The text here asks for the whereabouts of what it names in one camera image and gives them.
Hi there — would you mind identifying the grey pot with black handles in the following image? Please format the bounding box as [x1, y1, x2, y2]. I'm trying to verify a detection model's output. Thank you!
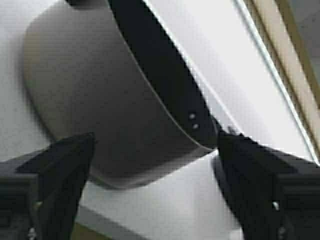
[23, 0, 219, 189]

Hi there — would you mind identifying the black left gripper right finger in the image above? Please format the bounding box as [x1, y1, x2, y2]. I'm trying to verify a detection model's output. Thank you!
[216, 130, 320, 240]

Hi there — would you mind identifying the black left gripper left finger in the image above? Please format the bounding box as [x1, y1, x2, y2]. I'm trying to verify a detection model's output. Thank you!
[0, 132, 96, 240]

